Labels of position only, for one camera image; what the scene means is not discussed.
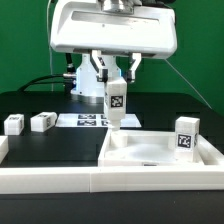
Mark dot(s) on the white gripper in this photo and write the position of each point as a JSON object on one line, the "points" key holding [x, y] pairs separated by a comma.
{"points": [[81, 26]]}

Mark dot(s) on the white square table top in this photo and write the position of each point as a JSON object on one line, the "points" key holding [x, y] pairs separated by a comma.
{"points": [[152, 148]]}

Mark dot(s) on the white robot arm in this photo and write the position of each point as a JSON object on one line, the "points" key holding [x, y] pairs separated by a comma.
{"points": [[85, 85]]}

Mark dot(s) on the white sheet with fiducial markers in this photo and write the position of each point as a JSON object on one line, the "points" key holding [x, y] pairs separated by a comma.
{"points": [[94, 120]]}

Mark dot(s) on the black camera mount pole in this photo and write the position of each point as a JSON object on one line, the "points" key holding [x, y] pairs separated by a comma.
{"points": [[69, 63]]}

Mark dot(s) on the white workspace frame wall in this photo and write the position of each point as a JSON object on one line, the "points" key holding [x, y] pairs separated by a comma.
{"points": [[208, 176]]}

